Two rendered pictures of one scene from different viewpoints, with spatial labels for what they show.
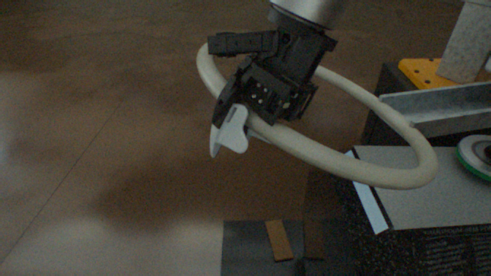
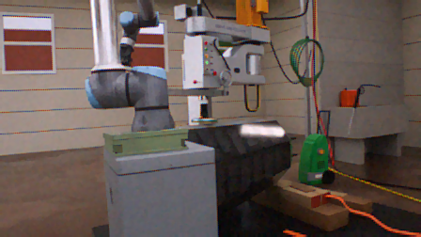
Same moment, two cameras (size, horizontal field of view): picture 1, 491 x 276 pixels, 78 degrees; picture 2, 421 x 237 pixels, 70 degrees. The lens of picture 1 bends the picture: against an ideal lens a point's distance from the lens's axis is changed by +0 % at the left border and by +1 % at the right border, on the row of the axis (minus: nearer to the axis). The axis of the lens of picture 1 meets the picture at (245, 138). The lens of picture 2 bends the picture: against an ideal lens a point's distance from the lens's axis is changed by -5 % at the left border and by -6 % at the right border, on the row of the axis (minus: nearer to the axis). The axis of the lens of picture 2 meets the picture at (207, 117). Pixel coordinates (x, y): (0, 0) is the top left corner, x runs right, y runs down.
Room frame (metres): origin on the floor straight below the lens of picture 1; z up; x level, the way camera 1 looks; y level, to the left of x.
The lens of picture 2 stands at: (-1.60, 0.47, 1.04)
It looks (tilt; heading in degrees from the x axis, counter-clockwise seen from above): 3 degrees down; 331
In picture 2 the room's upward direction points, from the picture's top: 2 degrees counter-clockwise
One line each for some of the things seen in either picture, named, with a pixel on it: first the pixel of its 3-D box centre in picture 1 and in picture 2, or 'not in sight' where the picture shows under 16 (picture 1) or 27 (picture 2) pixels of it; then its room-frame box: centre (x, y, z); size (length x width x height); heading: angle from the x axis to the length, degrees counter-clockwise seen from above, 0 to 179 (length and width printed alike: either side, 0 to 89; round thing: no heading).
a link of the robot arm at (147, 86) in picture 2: not in sight; (148, 86); (-0.28, 0.02, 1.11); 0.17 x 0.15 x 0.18; 64
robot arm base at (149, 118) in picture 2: not in sight; (152, 118); (-0.29, 0.01, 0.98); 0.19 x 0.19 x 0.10
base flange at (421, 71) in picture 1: (460, 79); not in sight; (1.47, -1.15, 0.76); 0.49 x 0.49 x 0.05; 0
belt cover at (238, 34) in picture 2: not in sight; (228, 34); (0.79, -1.11, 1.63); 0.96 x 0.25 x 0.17; 105
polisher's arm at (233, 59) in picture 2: not in sight; (234, 69); (0.79, -1.16, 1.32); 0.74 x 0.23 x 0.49; 105
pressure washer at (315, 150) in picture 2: not in sight; (314, 147); (1.04, -2.46, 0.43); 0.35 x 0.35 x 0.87; 75
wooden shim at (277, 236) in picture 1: (278, 239); not in sight; (0.99, -0.19, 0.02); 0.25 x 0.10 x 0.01; 10
